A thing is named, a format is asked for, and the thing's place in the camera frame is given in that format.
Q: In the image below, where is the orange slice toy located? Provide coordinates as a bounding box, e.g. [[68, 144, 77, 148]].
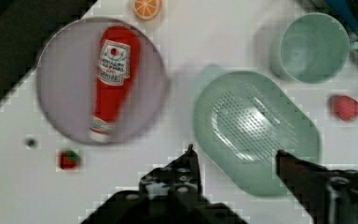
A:
[[131, 0, 162, 21]]

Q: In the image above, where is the small red green toy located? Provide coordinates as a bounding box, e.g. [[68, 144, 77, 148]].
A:
[[59, 150, 81, 170]]

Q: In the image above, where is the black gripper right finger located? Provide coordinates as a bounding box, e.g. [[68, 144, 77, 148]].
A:
[[275, 150, 358, 224]]

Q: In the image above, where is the green plastic cup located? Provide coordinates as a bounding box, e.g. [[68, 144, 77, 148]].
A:
[[269, 12, 358, 84]]

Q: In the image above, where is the red ketchup bottle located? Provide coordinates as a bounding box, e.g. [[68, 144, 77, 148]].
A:
[[89, 25, 141, 143]]

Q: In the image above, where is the green plastic strainer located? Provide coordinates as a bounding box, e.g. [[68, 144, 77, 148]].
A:
[[192, 65, 322, 197]]

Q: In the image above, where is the grey round plate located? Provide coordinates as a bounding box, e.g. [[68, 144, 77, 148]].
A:
[[36, 17, 170, 146]]

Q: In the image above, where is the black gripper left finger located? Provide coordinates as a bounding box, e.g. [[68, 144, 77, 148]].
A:
[[139, 144, 202, 200]]

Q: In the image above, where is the red strawberry toy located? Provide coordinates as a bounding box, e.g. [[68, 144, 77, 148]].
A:
[[329, 94, 358, 122]]

